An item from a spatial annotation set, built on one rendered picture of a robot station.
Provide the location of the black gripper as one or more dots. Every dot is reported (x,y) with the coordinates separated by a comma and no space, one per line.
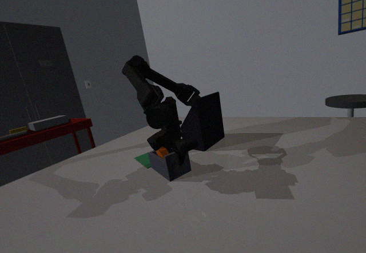
(179,146)

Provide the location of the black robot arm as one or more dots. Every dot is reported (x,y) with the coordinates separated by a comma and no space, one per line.
(158,113)

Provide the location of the orange l-shaped part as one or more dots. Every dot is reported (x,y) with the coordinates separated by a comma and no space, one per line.
(162,152)

